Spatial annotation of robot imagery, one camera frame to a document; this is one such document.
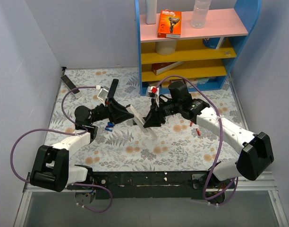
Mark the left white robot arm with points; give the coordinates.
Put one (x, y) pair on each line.
(52, 169)

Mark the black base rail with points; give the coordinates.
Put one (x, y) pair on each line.
(155, 184)

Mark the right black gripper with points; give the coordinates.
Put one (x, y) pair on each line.
(157, 113)

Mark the clear plastic bottle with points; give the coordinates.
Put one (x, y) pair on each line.
(200, 11)

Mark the white tall bottle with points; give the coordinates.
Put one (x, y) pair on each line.
(151, 8)

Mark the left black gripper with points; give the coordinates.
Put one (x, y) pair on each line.
(110, 108)

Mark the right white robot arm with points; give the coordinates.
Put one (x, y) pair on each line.
(255, 150)

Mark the light blue small pack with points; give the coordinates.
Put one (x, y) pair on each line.
(202, 80)

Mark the blue round tin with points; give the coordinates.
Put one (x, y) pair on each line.
(214, 43)

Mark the floral table mat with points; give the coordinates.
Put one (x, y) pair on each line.
(127, 148)

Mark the black and silver remote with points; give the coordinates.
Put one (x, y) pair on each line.
(70, 85)

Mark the blue shelf unit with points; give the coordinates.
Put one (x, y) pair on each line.
(235, 24)

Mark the slim black remote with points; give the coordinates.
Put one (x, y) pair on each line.
(113, 88)

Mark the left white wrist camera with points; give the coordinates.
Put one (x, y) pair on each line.
(103, 93)

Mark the orange razor box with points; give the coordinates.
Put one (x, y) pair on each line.
(169, 24)

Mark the red and white flat box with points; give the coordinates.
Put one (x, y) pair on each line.
(159, 68)

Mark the white cylinder container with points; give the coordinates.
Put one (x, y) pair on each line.
(165, 47)

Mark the white remote control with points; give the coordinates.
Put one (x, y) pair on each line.
(137, 115)

